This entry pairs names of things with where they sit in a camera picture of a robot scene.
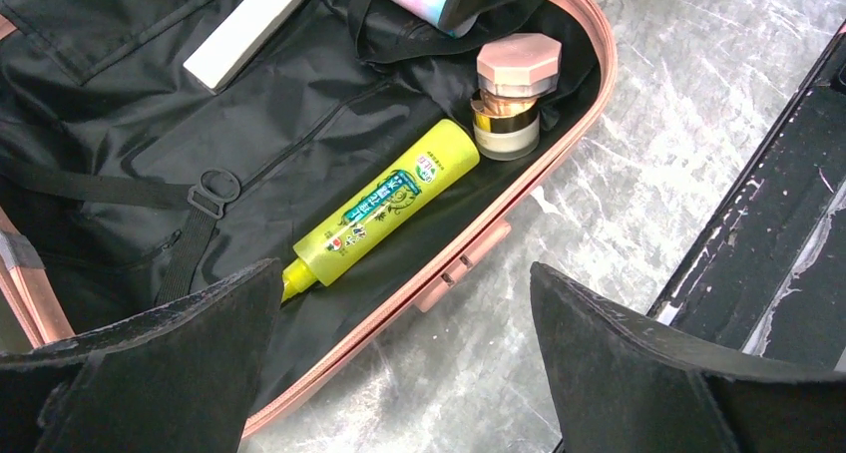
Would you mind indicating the pink hexagonal lid jar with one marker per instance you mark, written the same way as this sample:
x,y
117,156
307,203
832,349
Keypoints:
x,y
514,73

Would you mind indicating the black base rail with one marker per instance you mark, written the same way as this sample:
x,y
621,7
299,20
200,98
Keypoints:
x,y
766,276

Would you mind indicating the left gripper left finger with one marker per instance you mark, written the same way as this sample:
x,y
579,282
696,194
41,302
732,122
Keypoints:
x,y
180,377

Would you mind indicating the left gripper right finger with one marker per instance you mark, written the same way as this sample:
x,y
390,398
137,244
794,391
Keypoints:
x,y
624,382

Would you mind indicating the green yellow bottle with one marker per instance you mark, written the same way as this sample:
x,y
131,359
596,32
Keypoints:
x,y
434,163

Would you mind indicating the pink hard-shell suitcase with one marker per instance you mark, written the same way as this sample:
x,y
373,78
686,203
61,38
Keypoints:
x,y
126,184

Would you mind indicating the white cosmetic box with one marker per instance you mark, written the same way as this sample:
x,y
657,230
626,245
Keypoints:
x,y
223,54

